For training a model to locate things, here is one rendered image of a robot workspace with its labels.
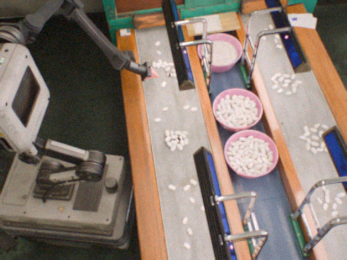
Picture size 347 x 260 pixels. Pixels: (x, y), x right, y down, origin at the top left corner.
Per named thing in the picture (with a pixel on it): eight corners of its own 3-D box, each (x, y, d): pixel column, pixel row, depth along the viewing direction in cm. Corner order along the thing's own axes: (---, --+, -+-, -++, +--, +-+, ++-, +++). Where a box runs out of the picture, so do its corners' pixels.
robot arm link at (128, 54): (112, 67, 206) (121, 57, 201) (109, 53, 213) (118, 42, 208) (131, 75, 213) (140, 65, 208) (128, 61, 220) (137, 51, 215)
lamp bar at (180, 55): (179, 91, 185) (178, 82, 179) (161, 4, 219) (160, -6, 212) (196, 89, 186) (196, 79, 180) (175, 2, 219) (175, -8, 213)
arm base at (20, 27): (6, 51, 167) (-2, 23, 159) (14, 43, 173) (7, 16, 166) (25, 52, 166) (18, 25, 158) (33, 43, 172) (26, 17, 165)
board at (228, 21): (188, 36, 243) (188, 35, 242) (184, 20, 251) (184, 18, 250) (240, 29, 244) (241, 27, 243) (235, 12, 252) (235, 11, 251)
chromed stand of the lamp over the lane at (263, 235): (215, 273, 176) (221, 246, 138) (206, 230, 186) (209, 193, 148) (256, 266, 177) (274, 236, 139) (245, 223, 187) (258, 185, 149)
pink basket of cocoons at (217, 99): (229, 145, 210) (231, 136, 202) (202, 111, 223) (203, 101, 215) (269, 124, 217) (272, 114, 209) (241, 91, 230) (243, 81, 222)
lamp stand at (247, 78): (246, 91, 229) (258, 35, 192) (238, 66, 240) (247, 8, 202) (278, 86, 230) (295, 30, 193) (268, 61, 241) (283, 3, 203)
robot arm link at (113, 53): (59, 12, 206) (69, -4, 200) (66, 10, 210) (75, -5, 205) (114, 72, 206) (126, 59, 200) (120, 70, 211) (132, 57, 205)
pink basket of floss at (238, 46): (224, 83, 233) (225, 72, 225) (188, 63, 243) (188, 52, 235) (248, 56, 244) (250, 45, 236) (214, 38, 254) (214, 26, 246)
